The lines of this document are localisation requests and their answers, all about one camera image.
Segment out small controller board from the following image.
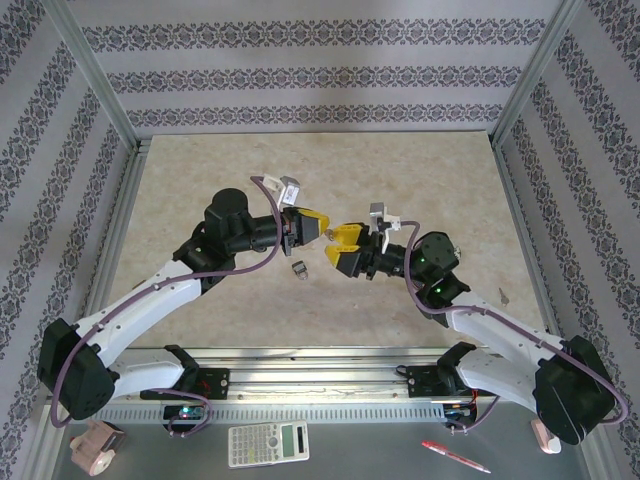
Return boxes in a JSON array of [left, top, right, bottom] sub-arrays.
[[162, 404, 207, 422], [442, 402, 482, 420]]

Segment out slotted grey cable duct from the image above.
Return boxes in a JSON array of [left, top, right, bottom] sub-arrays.
[[69, 403, 446, 424]]

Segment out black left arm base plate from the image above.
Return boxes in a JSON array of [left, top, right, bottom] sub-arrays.
[[139, 367, 231, 401]]

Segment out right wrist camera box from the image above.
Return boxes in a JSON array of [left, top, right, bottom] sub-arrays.
[[368, 201, 404, 254]]

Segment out aluminium side rail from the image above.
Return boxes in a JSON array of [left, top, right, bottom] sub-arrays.
[[492, 139, 571, 361], [74, 139, 151, 352]]

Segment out red pen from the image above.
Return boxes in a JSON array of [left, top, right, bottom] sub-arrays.
[[421, 439, 492, 475]]

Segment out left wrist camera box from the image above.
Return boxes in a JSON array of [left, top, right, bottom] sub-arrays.
[[262, 172, 302, 206]]

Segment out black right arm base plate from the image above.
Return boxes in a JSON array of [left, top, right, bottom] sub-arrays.
[[405, 362, 499, 400]]

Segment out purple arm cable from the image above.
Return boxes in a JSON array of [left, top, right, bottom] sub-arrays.
[[397, 220, 630, 436], [49, 175, 281, 437]]

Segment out aluminium mounting rail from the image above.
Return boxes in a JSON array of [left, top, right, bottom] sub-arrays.
[[47, 344, 596, 407]]

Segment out aluminium frame post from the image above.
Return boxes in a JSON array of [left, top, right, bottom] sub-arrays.
[[42, 0, 140, 151], [491, 0, 586, 146]]

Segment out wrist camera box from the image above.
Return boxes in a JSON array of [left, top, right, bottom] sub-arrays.
[[262, 172, 302, 206], [368, 201, 404, 254]]

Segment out small pink white dispenser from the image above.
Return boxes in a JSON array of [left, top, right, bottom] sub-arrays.
[[530, 419, 564, 455]]

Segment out pink tape dispenser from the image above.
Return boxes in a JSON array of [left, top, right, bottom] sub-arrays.
[[69, 420, 129, 476]]

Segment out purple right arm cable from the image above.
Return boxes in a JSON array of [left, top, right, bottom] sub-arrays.
[[397, 220, 630, 436]]

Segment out white grey calculator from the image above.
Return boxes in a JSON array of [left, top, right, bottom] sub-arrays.
[[228, 420, 311, 469]]

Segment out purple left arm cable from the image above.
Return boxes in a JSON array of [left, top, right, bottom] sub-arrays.
[[49, 175, 281, 437]]

